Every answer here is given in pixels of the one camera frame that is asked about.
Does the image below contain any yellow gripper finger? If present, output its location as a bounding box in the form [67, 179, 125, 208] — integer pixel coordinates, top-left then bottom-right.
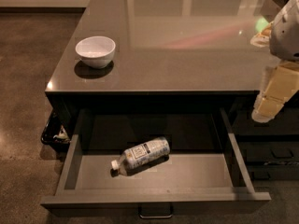
[251, 61, 299, 123]
[250, 23, 272, 48]

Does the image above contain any blue plastic water bottle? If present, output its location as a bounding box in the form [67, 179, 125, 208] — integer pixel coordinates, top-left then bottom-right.
[111, 137, 170, 175]

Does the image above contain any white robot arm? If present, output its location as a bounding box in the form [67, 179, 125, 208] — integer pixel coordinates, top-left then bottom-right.
[250, 0, 299, 123]

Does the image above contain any dark grey counter cabinet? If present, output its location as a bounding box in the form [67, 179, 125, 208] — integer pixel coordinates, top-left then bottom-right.
[46, 0, 298, 179]

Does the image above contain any grey open top drawer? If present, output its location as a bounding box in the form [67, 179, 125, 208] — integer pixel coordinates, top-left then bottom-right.
[41, 109, 271, 217]

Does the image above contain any white ceramic bowl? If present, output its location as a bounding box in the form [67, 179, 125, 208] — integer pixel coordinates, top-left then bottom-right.
[75, 36, 116, 69]

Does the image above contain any black trash bin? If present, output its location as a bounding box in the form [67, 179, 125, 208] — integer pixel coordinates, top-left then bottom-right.
[41, 111, 70, 152]

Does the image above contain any metal drawer handle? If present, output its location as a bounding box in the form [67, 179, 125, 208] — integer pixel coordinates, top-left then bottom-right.
[138, 206, 173, 219]

